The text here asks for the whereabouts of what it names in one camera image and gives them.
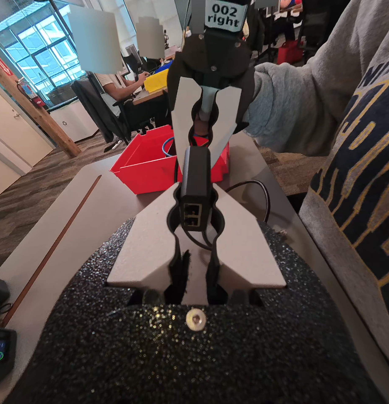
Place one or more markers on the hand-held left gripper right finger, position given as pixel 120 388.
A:
pixel 248 252

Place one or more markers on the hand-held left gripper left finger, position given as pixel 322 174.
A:
pixel 140 252

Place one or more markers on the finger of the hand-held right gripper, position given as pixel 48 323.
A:
pixel 183 113
pixel 227 120

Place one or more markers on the black ethernet port adapter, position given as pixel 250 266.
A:
pixel 196 176

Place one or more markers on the red plastic bin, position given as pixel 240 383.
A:
pixel 143 170

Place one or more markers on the person's right forearm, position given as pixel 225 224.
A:
pixel 292 101

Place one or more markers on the person's right hand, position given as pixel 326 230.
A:
pixel 203 126

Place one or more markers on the wooden office desk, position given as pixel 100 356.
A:
pixel 147 96

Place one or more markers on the small yellow storage bin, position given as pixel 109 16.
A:
pixel 156 80

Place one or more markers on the blue flat bin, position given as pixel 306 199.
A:
pixel 165 65

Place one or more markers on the black computer monitor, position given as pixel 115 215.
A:
pixel 132 58

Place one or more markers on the red bag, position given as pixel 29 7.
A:
pixel 289 53

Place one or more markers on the black office chair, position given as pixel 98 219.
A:
pixel 90 104

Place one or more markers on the white recycling cabinet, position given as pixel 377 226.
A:
pixel 74 120

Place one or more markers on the person's grey printed sweatshirt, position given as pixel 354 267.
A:
pixel 355 205

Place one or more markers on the red fire extinguisher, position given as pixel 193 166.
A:
pixel 25 90

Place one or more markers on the black device with screen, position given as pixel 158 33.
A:
pixel 3 353

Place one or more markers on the white double door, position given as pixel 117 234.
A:
pixel 11 135

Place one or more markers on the wooden post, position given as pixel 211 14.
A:
pixel 39 113

